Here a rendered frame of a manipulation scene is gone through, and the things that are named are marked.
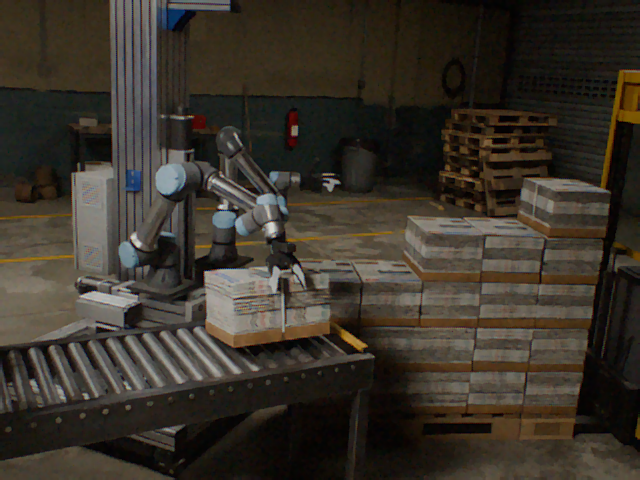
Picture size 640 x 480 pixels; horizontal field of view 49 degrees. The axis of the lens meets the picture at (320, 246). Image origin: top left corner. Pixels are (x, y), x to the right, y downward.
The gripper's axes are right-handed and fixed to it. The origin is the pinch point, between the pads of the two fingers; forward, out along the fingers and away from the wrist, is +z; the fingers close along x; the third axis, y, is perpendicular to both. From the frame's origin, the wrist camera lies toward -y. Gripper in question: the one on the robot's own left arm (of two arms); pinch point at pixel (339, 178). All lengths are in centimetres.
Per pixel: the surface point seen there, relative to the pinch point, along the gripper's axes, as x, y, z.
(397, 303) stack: 47, 46, 29
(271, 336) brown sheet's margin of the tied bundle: 129, 20, -27
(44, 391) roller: 165, 22, -93
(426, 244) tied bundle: 42, 17, 40
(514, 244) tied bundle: 38, 16, 83
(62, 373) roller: 152, 23, -92
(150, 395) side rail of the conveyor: 165, 21, -61
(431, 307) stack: 46, 48, 46
